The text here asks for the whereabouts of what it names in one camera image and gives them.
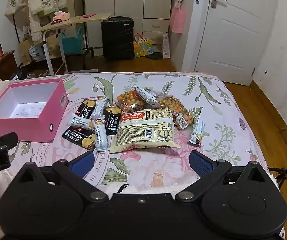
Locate pink cardboard box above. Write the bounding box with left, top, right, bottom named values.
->
left=0, top=78, right=68, bottom=143

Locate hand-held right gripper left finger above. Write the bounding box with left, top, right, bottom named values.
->
left=15, top=151, right=109, bottom=204

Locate white fluffy coat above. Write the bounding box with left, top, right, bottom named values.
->
left=28, top=0, right=67, bottom=43

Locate white door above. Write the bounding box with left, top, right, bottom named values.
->
left=195, top=0, right=278, bottom=86

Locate brown paper bag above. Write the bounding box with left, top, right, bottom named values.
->
left=18, top=39, right=34, bottom=65

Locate white and blue plastic bag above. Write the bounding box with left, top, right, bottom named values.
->
left=28, top=45, right=45, bottom=62

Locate floral bedsheet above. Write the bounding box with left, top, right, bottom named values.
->
left=0, top=71, right=270, bottom=195

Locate beige noodle packet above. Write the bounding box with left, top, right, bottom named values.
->
left=109, top=107, right=181, bottom=154

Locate black cracker packet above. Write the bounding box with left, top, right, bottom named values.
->
left=103, top=107, right=121, bottom=136
left=75, top=99, right=97, bottom=120
left=62, top=126, right=96, bottom=152

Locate white wardrobe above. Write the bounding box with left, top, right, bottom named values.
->
left=83, top=0, right=174, bottom=55

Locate black suitcase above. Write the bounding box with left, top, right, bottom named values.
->
left=101, top=17, right=134, bottom=61

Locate white snack bar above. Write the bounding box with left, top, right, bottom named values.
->
left=133, top=87, right=159, bottom=105
left=68, top=114, right=95, bottom=131
left=91, top=118, right=111, bottom=152
left=91, top=96, right=109, bottom=120
left=188, top=118, right=206, bottom=146

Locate wooden nightstand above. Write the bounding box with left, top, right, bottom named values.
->
left=0, top=51, right=17, bottom=81

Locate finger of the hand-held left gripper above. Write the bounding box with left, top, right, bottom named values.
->
left=0, top=132, right=18, bottom=151

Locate teal shopping bag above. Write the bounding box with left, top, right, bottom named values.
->
left=60, top=27, right=82, bottom=55

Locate white plastic pack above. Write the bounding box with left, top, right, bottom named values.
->
left=162, top=34, right=171, bottom=58

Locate clear bag of mixed nuts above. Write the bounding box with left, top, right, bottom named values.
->
left=172, top=109, right=196, bottom=130
left=114, top=89, right=146, bottom=113
left=157, top=95, right=184, bottom=114

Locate pink hanging bag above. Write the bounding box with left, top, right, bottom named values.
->
left=170, top=5, right=186, bottom=33

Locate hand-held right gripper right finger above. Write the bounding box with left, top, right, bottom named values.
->
left=176, top=151, right=270, bottom=204

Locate colourful cartoon box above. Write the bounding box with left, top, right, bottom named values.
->
left=133, top=34, right=153, bottom=57

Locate beige tote bag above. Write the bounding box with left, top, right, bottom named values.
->
left=5, top=0, right=29, bottom=23

